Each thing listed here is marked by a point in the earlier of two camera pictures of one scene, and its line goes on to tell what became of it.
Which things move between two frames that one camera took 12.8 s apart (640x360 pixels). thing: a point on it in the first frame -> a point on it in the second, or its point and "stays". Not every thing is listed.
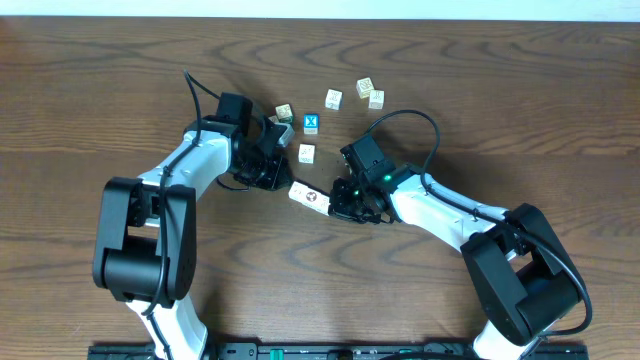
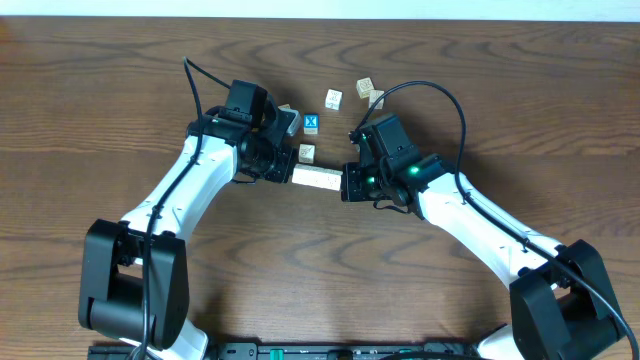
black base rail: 339,351 stays
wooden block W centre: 306,153 stays
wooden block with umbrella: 334,99 stays
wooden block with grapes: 322,204 -> 328,178
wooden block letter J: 298,192 -> 303,174
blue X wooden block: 311,123 stays
